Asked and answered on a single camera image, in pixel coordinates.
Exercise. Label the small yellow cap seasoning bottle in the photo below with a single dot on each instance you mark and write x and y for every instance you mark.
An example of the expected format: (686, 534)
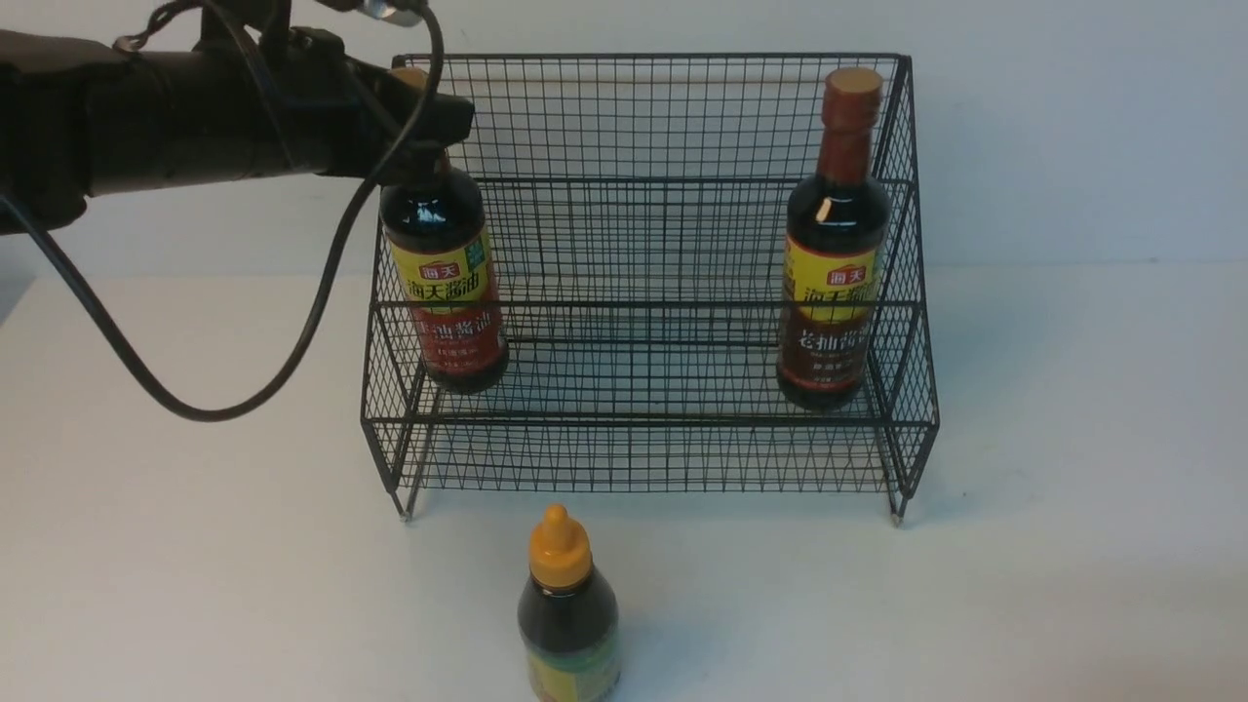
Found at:
(568, 614)

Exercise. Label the red label soy sauce bottle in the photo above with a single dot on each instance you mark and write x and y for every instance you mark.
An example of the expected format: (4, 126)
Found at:
(438, 237)

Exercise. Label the black wire mesh shelf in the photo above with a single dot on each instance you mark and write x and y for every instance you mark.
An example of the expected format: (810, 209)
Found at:
(636, 203)

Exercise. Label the brown label soy sauce bottle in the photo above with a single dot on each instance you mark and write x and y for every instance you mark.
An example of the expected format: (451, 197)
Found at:
(836, 221)

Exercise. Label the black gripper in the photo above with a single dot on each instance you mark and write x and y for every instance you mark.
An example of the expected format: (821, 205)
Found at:
(335, 116)

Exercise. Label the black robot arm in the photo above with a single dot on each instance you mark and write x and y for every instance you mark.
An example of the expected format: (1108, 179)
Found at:
(83, 119)

